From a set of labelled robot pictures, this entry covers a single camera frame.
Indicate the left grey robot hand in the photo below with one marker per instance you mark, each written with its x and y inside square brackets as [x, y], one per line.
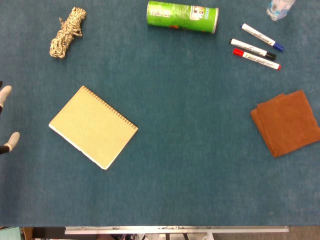
[6, 92]

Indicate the tan spiral notebook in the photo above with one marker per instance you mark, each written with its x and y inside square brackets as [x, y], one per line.
[93, 127]

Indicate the brown cloth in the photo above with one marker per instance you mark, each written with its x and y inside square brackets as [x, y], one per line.
[287, 122]

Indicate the teal box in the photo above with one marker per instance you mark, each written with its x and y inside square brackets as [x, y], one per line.
[10, 233]

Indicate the green chips can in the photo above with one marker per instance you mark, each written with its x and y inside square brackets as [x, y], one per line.
[180, 16]

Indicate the black-capped whiteboard marker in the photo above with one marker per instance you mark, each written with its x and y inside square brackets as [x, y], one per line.
[251, 48]

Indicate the red-capped whiteboard marker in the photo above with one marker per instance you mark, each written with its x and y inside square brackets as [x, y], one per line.
[257, 59]

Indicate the blue-capped whiteboard marker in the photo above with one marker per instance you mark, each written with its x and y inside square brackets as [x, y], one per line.
[261, 37]

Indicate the clear plastic water bottle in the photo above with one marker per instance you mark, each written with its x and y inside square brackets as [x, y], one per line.
[277, 8]

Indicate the aluminium table edge rail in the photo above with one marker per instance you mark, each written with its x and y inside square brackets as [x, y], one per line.
[175, 230]

